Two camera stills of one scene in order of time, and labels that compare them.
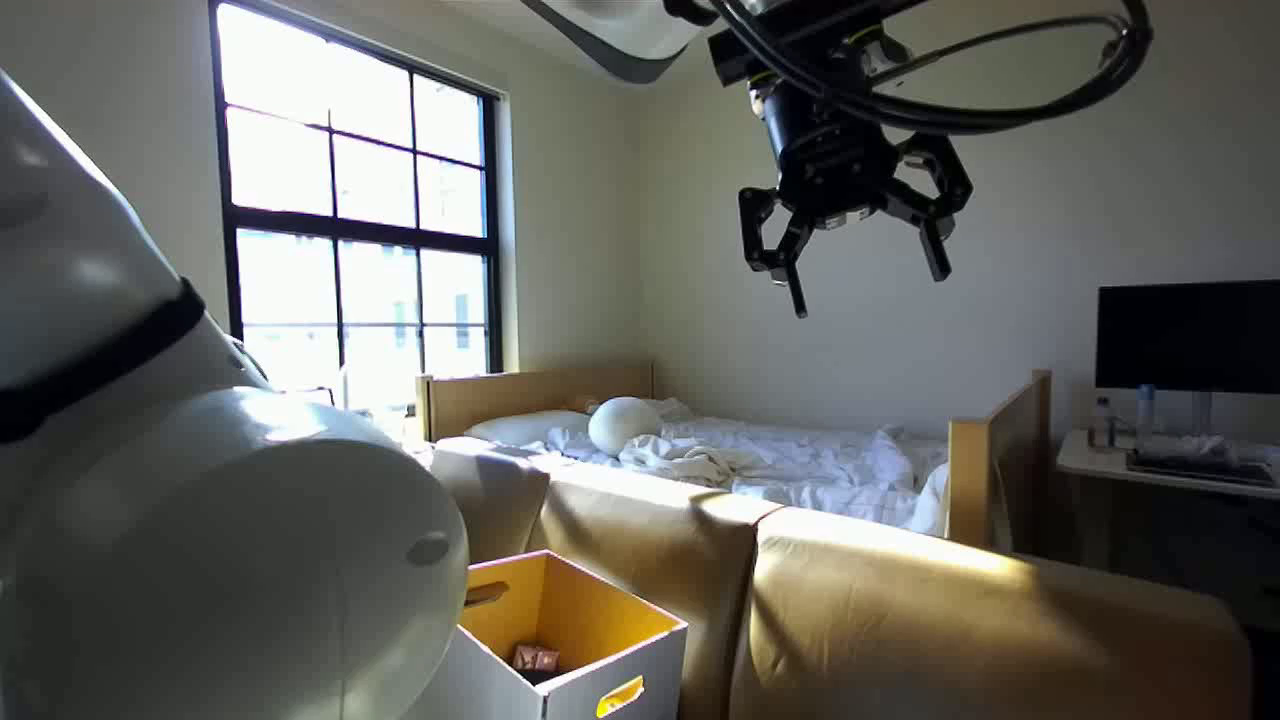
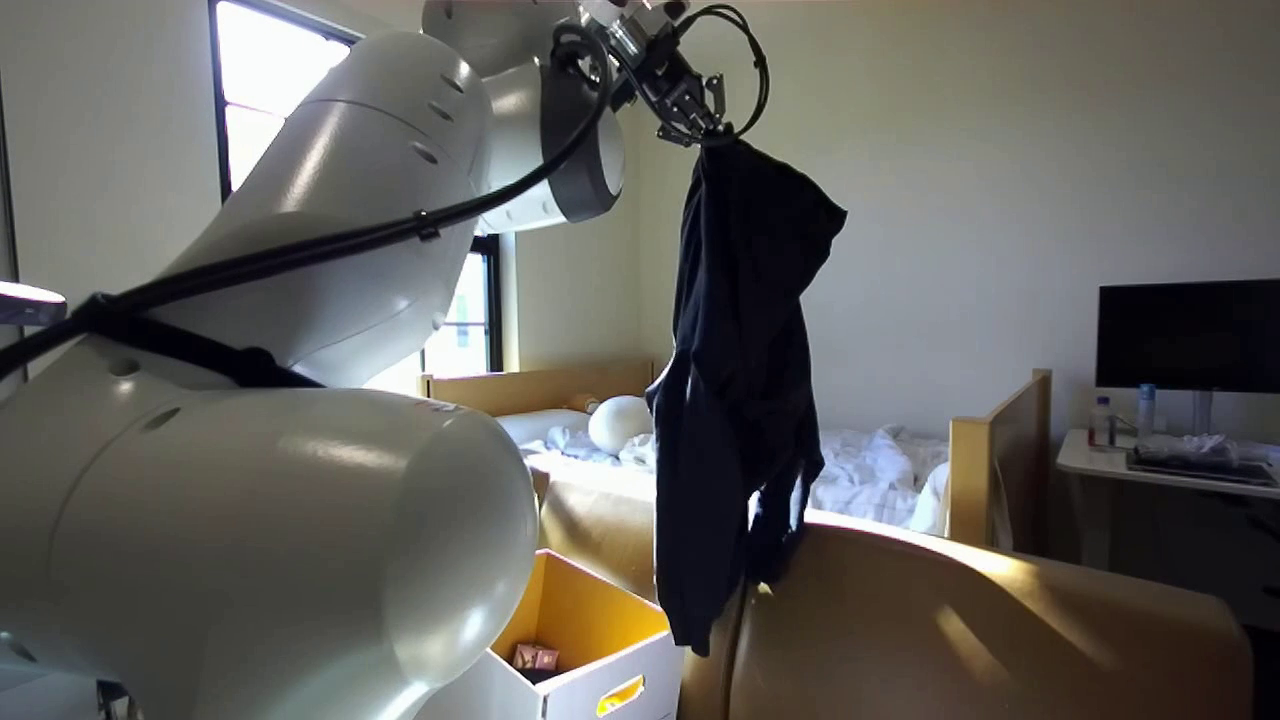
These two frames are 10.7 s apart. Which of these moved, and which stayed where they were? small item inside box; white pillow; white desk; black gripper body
Moved: black gripper body
Stayed: small item inside box; white desk; white pillow
